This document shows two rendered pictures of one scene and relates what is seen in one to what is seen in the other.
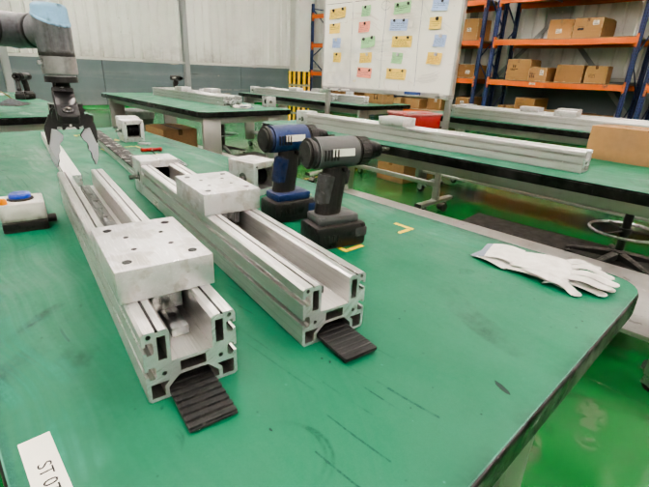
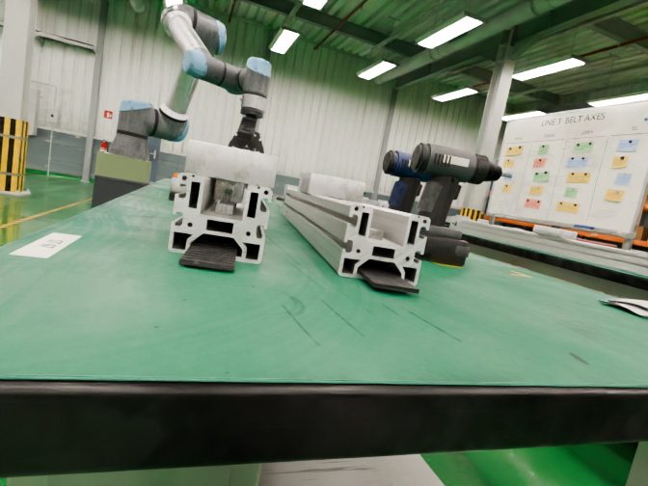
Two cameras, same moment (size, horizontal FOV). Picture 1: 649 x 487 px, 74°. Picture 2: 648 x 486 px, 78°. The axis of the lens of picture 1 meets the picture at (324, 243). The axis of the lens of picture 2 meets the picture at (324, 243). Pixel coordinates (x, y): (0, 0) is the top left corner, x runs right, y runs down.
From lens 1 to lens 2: 28 cm
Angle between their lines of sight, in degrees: 27
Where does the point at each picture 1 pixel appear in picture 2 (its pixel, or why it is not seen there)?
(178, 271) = (242, 160)
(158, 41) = (358, 173)
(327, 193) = (431, 201)
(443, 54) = (626, 192)
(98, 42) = (313, 169)
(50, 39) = (253, 82)
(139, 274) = (208, 149)
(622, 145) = not seen: outside the picture
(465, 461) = (472, 369)
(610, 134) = not seen: outside the picture
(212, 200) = (318, 179)
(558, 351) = not seen: outside the picture
